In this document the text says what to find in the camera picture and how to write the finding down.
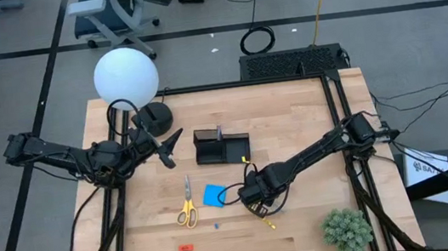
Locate yellow hanging cable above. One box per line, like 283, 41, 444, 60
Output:
306, 0, 343, 46

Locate black coiled floor cable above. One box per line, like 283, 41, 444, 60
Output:
237, 23, 279, 57

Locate black computer tower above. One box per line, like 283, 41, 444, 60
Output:
237, 41, 351, 84

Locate yellow handled scissors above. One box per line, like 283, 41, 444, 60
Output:
170, 173, 201, 231

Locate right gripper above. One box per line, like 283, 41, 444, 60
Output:
235, 165, 287, 221

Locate blue seat office chair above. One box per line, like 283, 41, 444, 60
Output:
65, 0, 165, 70

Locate yellow pencil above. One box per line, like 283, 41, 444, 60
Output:
260, 215, 277, 231

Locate green artificial plant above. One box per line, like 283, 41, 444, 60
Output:
317, 203, 377, 251

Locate blue sticky note pad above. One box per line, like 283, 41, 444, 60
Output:
201, 181, 230, 210

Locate white paper sign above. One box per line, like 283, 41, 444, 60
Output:
400, 141, 448, 211

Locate black mesh desk organizer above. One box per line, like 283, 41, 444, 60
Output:
191, 123, 253, 171

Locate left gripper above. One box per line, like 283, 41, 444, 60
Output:
132, 120, 189, 174

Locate white globe table lamp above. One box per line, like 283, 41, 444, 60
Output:
89, 42, 176, 145

